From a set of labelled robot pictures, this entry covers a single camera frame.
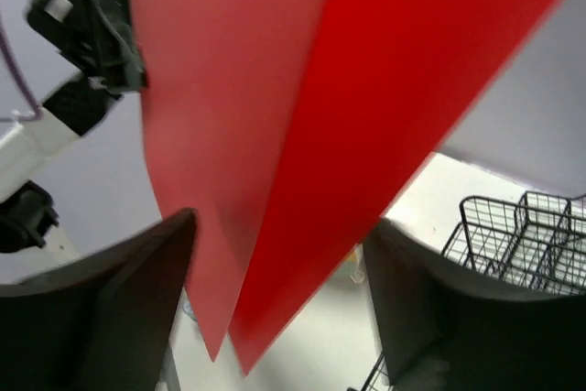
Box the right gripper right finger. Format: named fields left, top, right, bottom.
left=363, top=218, right=585, bottom=390

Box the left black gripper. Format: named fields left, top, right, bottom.
left=26, top=0, right=146, bottom=92

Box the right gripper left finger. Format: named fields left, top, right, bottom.
left=1, top=208, right=197, bottom=390

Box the red paper folder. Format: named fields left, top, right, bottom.
left=131, top=0, right=558, bottom=373

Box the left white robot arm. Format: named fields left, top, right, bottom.
left=1, top=0, right=147, bottom=254

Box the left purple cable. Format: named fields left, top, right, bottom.
left=0, top=28, right=40, bottom=125

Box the black wire mesh organizer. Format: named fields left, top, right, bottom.
left=364, top=191, right=585, bottom=390

